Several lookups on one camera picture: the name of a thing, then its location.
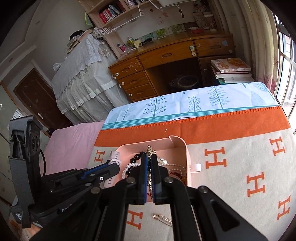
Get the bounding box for white pearl bracelet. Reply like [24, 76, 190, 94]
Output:
[121, 162, 141, 179]

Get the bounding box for red cord bracelet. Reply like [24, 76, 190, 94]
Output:
[167, 164, 187, 183]

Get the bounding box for black bead bracelet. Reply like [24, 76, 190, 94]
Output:
[125, 151, 147, 176]

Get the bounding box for pink strap wristwatch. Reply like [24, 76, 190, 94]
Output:
[103, 151, 121, 188]

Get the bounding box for gold pearl safety pin brooch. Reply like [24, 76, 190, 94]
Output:
[152, 213, 173, 227]

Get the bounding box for pink jewelry tray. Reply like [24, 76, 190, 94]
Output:
[115, 136, 202, 187]

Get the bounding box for person's left hand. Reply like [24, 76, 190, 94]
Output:
[21, 225, 42, 241]

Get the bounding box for pink bed sheet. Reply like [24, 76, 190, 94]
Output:
[40, 121, 104, 175]

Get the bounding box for white lace covered furniture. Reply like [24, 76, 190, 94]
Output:
[51, 28, 129, 125]

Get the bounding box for orange H pattern blanket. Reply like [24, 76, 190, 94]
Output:
[88, 106, 295, 240]

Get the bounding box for dark wooden door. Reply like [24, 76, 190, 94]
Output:
[13, 69, 72, 131]

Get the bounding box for black trash bin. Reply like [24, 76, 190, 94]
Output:
[177, 75, 199, 88]

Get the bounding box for wooden desk with drawers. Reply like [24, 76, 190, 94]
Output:
[109, 31, 235, 102]

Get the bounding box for blue plant print sheet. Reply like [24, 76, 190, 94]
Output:
[102, 82, 278, 130]

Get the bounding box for stack of books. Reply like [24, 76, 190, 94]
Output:
[211, 58, 255, 84]

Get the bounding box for window security grille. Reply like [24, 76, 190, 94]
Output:
[274, 15, 296, 133]

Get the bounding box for wooden bookshelf with books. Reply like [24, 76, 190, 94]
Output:
[79, 0, 161, 58]

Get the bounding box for beige curtain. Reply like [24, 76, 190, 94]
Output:
[208, 1, 280, 93]

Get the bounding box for white wire shelf basket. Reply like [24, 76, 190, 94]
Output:
[100, 5, 142, 34]

